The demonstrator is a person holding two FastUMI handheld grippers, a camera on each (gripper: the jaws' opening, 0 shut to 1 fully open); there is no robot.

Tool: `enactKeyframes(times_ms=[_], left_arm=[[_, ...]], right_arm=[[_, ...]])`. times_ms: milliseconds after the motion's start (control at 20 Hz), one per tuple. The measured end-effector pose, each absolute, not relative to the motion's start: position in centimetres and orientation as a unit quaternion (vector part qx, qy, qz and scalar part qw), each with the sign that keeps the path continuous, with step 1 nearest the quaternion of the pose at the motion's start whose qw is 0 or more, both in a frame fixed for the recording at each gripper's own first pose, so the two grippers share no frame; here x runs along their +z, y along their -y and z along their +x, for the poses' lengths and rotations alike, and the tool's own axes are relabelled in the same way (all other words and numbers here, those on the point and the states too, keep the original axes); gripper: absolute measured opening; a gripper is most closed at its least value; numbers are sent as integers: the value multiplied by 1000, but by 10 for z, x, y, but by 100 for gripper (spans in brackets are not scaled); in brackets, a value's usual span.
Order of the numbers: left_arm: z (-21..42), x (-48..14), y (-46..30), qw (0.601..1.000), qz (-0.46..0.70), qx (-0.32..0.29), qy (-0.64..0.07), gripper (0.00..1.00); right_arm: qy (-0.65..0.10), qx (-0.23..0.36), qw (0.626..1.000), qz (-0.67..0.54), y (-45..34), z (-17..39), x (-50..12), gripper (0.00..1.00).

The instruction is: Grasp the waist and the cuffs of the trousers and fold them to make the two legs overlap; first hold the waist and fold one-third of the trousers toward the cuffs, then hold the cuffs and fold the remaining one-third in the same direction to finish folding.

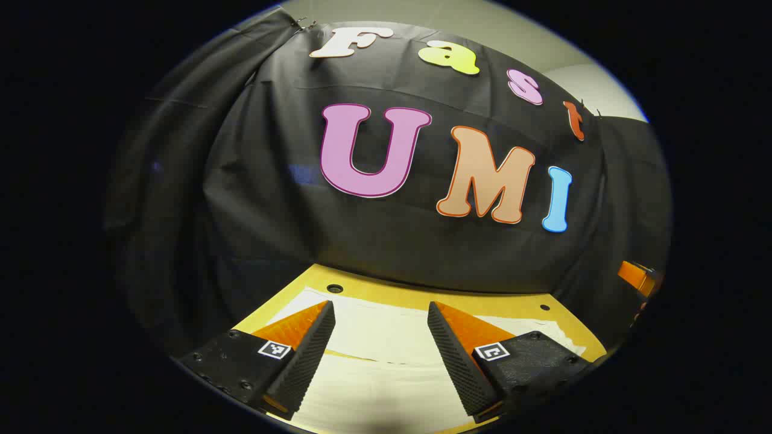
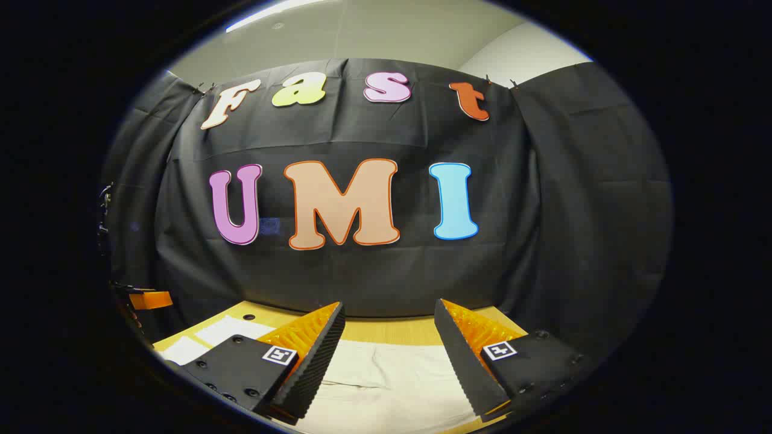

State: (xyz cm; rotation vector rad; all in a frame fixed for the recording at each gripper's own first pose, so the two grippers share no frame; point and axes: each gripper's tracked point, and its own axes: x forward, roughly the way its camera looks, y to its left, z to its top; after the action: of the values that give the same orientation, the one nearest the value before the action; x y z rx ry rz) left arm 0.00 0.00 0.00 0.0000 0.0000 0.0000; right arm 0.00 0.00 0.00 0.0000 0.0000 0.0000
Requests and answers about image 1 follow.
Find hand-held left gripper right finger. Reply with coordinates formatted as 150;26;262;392
427;301;596;424

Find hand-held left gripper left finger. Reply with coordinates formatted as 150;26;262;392
177;300;337;421

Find white jeans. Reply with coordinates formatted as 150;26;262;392
265;287;587;434

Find black backdrop cloth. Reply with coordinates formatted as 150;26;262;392
103;7;673;362

